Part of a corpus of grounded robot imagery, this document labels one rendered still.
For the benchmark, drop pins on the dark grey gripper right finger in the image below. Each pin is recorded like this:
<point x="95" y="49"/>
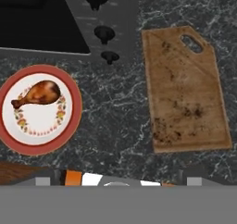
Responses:
<point x="194" y="181"/>

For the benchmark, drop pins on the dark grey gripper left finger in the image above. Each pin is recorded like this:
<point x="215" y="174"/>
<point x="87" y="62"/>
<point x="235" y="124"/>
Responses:
<point x="42" y="181"/>

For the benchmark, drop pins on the brown wooden drawer front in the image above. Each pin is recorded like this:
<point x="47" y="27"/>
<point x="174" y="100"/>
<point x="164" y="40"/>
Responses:
<point x="18" y="172"/>

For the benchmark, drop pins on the red rimmed floral plate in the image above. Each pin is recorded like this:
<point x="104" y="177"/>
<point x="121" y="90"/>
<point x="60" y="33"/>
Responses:
<point x="71" y="116"/>

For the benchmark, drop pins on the wooden cutting board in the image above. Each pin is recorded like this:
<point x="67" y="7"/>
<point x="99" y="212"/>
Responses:
<point x="185" y="95"/>

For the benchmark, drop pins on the white and orange object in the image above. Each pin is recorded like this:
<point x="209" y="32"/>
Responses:
<point x="150" y="183"/>

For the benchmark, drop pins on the grey round object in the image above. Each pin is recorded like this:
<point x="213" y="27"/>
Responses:
<point x="116" y="184"/>

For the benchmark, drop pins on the roasted chicken drumstick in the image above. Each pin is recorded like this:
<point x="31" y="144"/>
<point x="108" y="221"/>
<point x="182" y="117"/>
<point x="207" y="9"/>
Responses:
<point x="40" y="93"/>

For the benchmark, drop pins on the black tap knob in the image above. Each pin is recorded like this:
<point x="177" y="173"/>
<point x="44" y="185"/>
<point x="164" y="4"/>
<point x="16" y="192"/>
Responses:
<point x="109" y="56"/>
<point x="104" y="33"/>

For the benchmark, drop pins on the black sink with grey rim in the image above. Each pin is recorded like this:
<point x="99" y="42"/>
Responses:
<point x="40" y="24"/>

